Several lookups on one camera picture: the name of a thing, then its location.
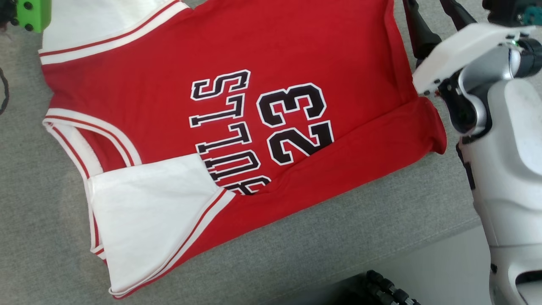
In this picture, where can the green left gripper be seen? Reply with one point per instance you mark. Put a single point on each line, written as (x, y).
(36, 12)

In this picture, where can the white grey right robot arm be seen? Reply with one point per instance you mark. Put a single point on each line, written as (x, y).
(516, 169)

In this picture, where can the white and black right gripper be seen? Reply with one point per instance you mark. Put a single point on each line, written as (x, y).
(461, 46)

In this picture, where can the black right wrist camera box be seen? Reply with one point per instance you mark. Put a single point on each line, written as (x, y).
(499, 10)

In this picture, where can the red and white basketball jersey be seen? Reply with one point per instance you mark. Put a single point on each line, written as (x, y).
(296, 51)

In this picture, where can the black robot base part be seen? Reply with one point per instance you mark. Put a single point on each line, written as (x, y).
(385, 288)

